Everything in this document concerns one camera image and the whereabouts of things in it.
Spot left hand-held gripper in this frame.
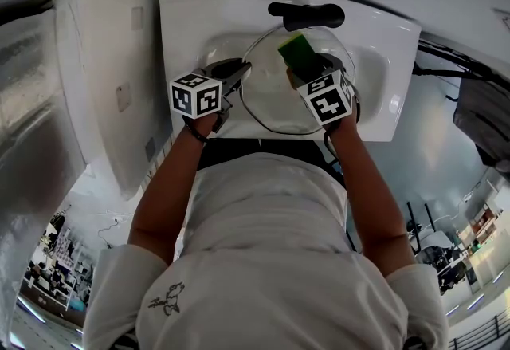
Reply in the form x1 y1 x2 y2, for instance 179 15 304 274
169 57 253 133

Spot grey chair with black legs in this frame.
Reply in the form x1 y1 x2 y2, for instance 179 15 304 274
405 199 468 294

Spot green sponge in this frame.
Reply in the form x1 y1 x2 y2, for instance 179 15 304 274
277 32 316 75

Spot black metal railing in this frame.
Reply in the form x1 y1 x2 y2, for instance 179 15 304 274
449 307 510 350

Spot black faucet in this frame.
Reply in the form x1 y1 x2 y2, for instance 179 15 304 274
267 1 346 32

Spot person in white shirt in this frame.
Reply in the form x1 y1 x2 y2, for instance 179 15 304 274
81 151 451 350

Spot glass pot lid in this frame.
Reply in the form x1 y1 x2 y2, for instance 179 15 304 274
240 26 357 136

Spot person's right forearm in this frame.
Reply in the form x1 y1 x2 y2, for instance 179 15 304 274
328 112 416 282

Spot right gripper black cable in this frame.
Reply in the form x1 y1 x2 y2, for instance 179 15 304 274
323 120 344 167

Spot white storage shelf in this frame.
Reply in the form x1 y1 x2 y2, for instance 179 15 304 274
21 215 96 313

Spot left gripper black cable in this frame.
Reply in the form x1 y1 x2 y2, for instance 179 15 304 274
182 115 210 144

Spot white ceramic sink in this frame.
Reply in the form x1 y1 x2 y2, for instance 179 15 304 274
159 0 423 143

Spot person's left forearm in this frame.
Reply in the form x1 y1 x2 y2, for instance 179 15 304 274
127 112 221 266

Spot black clothes rack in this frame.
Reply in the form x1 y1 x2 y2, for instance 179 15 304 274
413 30 510 103

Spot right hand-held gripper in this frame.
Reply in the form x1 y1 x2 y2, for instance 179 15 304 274
287 53 361 127

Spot person's black trousers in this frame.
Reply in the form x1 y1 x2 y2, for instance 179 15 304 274
198 136 346 184

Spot grey coat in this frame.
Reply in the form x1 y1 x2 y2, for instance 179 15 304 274
453 76 510 177

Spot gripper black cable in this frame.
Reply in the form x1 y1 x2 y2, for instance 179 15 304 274
323 120 344 167
182 115 210 144

